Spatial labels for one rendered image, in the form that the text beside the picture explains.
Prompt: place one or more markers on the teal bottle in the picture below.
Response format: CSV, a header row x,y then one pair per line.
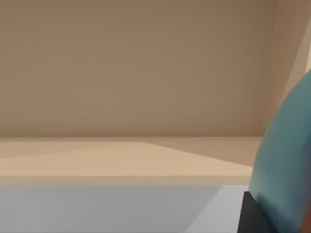
x,y
281,155

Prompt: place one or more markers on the open wooden shelf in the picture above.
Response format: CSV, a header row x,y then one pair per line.
x,y
136,85

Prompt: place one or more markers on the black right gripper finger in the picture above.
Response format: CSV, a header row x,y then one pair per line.
x,y
250,216

